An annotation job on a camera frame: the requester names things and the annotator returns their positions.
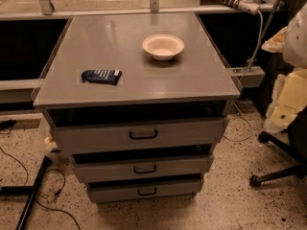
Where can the black floor stand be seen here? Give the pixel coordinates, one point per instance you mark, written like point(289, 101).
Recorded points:
point(29, 191)

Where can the white power strip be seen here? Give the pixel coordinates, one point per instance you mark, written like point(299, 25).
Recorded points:
point(242, 5)

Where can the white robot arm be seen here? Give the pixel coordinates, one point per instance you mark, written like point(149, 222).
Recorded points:
point(289, 95)

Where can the grey drawer cabinet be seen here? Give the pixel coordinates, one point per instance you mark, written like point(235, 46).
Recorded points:
point(192, 85)

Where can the grey top drawer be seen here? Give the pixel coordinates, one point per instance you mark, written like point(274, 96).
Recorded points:
point(139, 135)

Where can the white paper bowl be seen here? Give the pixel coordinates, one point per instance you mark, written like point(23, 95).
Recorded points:
point(163, 46)

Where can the grey bottom drawer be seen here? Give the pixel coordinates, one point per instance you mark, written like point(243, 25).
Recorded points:
point(148, 190)

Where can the grey drawer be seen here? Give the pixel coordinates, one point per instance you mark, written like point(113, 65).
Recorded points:
point(139, 135)
point(148, 190)
point(143, 168)

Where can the grey middle drawer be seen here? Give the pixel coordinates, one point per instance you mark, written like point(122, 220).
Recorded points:
point(143, 168)

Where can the blue striped snack packet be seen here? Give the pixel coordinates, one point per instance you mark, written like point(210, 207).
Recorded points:
point(102, 76)

